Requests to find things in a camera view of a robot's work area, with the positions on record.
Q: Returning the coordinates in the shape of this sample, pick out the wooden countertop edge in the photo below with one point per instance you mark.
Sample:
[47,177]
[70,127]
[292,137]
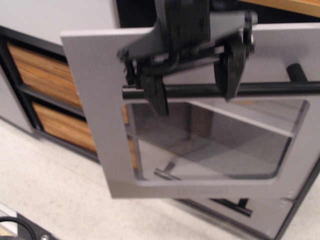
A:
[306,7]

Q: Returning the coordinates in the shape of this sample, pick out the grey bottom drawer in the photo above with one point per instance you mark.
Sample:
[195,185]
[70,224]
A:
[269,219]

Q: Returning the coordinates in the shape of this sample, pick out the white cabinet panel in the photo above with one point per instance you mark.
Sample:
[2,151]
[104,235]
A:
[46,19]

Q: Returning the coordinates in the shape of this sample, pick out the black drawer handle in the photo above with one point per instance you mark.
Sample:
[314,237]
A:
[239,207]

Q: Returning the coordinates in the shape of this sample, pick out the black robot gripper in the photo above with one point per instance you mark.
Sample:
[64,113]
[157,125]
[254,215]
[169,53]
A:
[179,26]

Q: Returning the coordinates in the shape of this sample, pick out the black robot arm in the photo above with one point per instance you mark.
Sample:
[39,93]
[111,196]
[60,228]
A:
[208,53]

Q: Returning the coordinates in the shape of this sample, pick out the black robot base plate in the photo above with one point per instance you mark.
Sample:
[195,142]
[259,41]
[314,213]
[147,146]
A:
[38,230]

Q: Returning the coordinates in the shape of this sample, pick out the grey oven door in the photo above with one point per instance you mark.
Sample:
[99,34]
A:
[249,147]

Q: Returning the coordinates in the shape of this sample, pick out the upper wood-pattern storage bin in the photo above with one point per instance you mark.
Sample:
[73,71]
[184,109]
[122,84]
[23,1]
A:
[45,74]

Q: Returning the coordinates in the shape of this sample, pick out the wood-pattern storage bin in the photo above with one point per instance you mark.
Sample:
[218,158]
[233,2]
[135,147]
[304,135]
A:
[45,74]
[65,127]

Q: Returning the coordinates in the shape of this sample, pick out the black oven door handle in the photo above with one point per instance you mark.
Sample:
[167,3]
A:
[298,84]

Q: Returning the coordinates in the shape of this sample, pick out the lower wood-pattern storage bin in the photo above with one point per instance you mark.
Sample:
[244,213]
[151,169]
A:
[65,127]

